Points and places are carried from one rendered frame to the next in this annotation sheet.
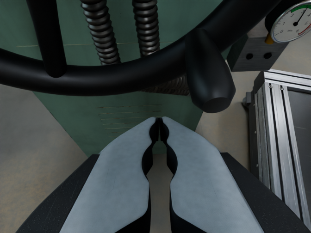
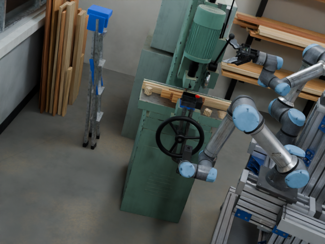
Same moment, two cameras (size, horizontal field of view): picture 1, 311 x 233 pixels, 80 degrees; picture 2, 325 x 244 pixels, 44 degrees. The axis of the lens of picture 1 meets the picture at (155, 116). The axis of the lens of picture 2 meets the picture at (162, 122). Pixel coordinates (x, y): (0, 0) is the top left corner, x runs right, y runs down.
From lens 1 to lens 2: 227 cm
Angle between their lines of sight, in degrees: 30
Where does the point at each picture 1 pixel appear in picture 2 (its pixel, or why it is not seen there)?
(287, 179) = (223, 226)
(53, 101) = (137, 164)
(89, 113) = (145, 174)
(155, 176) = (158, 229)
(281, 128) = (228, 211)
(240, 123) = (215, 219)
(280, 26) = not seen: hidden behind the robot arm
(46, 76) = (169, 152)
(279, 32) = not seen: hidden behind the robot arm
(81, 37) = not seen: hidden behind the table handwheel
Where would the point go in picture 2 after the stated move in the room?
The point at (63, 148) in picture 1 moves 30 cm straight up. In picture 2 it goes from (104, 202) to (112, 169)
